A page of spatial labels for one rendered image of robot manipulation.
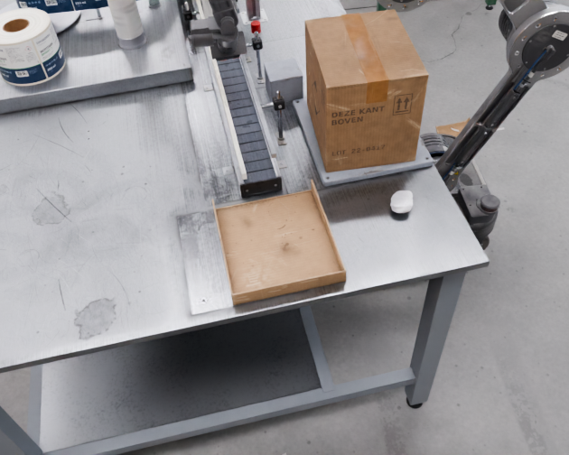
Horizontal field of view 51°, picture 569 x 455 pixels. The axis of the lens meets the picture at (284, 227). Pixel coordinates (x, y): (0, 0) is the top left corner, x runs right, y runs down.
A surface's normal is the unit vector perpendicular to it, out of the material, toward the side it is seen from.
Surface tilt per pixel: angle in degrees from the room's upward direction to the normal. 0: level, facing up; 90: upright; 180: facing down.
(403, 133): 90
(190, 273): 0
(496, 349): 0
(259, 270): 0
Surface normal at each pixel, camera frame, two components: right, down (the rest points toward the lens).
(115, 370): -0.05, -0.65
